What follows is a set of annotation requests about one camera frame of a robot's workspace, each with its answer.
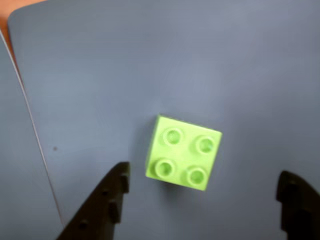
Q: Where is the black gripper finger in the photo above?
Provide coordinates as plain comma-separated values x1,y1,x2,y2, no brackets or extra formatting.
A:
56,161,131,240
275,170,320,240

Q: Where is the green lego block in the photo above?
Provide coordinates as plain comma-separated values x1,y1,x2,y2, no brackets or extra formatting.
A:
144,114,223,193

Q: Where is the dark grey mat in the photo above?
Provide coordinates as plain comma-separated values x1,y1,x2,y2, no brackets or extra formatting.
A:
0,31,63,240
7,0,320,240

